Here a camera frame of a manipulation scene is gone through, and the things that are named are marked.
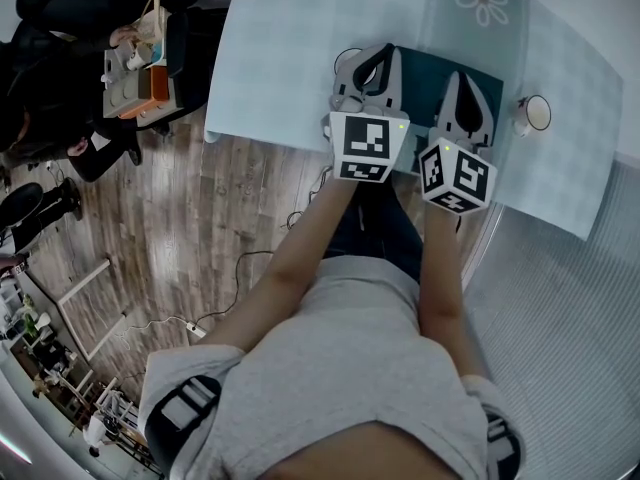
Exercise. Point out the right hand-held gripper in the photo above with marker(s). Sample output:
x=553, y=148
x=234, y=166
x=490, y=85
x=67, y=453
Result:
x=457, y=178

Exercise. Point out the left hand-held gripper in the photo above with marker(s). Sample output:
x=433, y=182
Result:
x=367, y=140

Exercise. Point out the dark teal box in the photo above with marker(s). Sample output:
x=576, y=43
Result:
x=422, y=83

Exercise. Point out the person's left forearm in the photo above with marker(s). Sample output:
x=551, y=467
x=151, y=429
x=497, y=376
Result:
x=305, y=258

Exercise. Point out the person's right forearm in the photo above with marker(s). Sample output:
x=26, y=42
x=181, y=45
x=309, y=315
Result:
x=442, y=278

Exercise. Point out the light blue checked tablecloth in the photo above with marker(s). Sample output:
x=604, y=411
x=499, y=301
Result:
x=280, y=58

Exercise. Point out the person's dark trousers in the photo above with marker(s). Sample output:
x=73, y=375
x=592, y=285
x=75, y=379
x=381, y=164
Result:
x=380, y=228

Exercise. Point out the orange box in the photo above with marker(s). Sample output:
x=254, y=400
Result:
x=157, y=85

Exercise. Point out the grey plastic storage box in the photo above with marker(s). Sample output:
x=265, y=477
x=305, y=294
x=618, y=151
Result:
x=117, y=95

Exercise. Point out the person's grey t-shirt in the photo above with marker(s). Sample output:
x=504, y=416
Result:
x=350, y=368

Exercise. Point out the black round stool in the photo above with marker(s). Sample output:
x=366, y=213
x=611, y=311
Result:
x=20, y=203

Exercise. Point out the cluttered storage shelf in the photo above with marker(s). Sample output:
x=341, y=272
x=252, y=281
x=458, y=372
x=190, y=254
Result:
x=50, y=353

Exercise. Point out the white metal table frame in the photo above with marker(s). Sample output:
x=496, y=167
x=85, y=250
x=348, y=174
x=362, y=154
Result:
x=82, y=283

